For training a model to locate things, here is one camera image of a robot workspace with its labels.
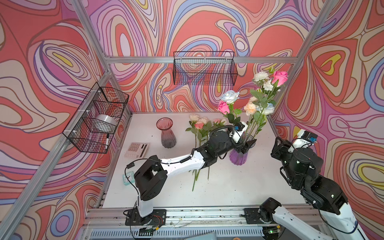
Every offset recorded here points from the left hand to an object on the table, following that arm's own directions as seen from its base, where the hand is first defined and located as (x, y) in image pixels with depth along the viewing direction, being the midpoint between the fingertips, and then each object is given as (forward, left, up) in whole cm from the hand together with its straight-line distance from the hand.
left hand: (251, 133), depth 68 cm
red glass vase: (+11, +43, -20) cm, 49 cm away
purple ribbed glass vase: (0, 0, -25) cm, 25 cm away
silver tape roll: (+5, +69, +3) cm, 70 cm away
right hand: (-7, -9, +3) cm, 12 cm away
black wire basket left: (+5, +75, 0) cm, 75 cm away
